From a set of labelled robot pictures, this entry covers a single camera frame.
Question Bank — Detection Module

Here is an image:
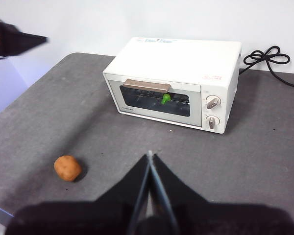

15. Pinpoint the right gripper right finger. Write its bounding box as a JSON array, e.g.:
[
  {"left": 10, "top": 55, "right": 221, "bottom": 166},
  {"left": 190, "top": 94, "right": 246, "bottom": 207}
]
[{"left": 151, "top": 153, "right": 294, "bottom": 235}]

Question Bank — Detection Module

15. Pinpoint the black oven power cable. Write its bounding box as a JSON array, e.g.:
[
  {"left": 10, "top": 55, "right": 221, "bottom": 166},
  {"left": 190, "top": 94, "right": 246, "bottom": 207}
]
[{"left": 239, "top": 46, "right": 294, "bottom": 87}]

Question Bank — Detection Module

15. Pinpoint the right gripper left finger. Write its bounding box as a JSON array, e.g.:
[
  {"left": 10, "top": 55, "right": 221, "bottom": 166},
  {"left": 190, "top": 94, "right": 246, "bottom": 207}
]
[{"left": 4, "top": 153, "right": 150, "bottom": 235}]

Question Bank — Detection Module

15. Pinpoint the cream Toshiba toaster oven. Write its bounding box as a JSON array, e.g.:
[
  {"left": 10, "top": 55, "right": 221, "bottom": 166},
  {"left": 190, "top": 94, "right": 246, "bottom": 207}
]
[{"left": 102, "top": 37, "right": 243, "bottom": 135}]

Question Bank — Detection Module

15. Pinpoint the brown potato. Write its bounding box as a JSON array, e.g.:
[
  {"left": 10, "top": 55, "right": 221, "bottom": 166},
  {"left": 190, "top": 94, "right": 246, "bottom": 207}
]
[{"left": 53, "top": 155, "right": 82, "bottom": 182}]

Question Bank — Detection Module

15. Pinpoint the cream oven timer knob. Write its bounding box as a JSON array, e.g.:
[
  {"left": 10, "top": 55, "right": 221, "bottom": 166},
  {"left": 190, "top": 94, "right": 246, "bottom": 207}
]
[{"left": 205, "top": 115, "right": 221, "bottom": 130}]

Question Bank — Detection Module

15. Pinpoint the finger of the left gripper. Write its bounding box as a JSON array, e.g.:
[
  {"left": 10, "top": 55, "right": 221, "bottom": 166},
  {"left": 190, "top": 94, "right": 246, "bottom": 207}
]
[{"left": 5, "top": 29, "right": 49, "bottom": 57}]

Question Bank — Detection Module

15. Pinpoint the glass oven door with handle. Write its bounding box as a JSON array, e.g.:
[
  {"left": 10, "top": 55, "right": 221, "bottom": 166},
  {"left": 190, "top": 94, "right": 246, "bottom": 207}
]
[{"left": 105, "top": 78, "right": 203, "bottom": 127}]

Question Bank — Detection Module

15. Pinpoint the cream oven temperature knob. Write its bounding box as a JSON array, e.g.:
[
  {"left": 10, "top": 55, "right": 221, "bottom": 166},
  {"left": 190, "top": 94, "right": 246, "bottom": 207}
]
[{"left": 205, "top": 95, "right": 222, "bottom": 110}]

